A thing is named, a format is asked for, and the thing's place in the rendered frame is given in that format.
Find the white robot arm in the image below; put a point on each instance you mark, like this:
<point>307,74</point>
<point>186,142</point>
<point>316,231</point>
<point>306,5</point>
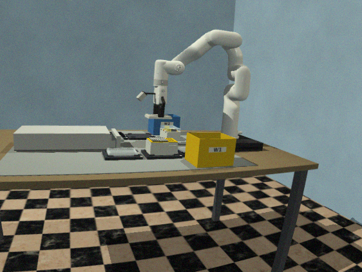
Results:
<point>237,72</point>

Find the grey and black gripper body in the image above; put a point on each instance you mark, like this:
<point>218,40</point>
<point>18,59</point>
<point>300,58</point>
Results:
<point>161,91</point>

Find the blue open-top bin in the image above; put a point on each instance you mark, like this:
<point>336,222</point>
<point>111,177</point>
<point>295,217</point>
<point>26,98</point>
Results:
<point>154,124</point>

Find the yellow open-top box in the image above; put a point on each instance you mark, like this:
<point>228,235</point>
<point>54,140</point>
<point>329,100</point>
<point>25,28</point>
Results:
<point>205,150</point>

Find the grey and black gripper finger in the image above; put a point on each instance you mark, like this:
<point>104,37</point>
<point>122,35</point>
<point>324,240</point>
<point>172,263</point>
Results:
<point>155,109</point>
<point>161,108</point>

